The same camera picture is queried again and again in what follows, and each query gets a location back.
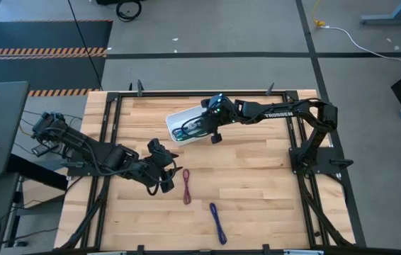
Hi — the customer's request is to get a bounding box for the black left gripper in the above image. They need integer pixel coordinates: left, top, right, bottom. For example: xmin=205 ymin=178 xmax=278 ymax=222
xmin=138 ymin=152 xmax=183 ymax=194

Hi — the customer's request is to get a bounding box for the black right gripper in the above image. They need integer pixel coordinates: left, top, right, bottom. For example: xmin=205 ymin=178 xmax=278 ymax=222
xmin=196 ymin=93 xmax=237 ymax=137

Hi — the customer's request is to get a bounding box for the green USB-C cable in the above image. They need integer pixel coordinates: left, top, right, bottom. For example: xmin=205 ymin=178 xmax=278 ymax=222
xmin=171 ymin=127 xmax=208 ymax=142

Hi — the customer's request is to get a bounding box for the red USB-C cable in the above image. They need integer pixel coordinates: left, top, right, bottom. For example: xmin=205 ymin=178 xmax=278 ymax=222
xmin=181 ymin=168 xmax=192 ymax=205

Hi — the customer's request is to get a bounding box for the blue USB-C cable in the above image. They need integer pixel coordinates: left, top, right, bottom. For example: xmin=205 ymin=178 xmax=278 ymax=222
xmin=209 ymin=202 xmax=228 ymax=246

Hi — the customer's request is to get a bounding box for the white plastic bin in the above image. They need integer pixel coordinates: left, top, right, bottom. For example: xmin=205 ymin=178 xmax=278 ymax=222
xmin=165 ymin=104 xmax=219 ymax=147

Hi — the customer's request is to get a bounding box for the grey desk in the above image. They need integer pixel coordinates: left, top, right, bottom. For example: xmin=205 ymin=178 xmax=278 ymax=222
xmin=0 ymin=80 xmax=30 ymax=178

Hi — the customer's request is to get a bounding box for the black hazard-striped floor mat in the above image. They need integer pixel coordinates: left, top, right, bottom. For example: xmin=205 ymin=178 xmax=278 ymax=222
xmin=0 ymin=19 xmax=113 ymax=97

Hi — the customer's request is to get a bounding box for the blue-grey table leg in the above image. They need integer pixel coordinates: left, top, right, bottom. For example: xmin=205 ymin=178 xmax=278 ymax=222
xmin=359 ymin=0 xmax=401 ymax=26

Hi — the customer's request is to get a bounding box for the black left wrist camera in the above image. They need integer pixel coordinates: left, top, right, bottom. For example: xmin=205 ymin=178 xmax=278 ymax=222
xmin=146 ymin=137 xmax=174 ymax=166

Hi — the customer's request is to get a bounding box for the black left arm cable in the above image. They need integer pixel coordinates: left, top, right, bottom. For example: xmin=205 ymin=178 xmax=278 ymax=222
xmin=145 ymin=159 xmax=179 ymax=197

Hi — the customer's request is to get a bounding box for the thin black floor cable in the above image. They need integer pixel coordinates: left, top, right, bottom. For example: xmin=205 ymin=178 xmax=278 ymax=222
xmin=67 ymin=0 xmax=103 ymax=91

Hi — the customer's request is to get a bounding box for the coiled black cable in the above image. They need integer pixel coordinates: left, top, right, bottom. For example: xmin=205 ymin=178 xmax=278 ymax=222
xmin=115 ymin=0 xmax=143 ymax=23

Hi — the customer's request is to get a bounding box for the yellow extension cord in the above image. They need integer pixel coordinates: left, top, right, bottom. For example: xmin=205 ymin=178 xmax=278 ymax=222
xmin=312 ymin=0 xmax=326 ymax=28

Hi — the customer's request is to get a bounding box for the white power cord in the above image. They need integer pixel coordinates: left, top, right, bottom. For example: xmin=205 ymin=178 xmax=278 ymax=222
xmin=322 ymin=25 xmax=401 ymax=74

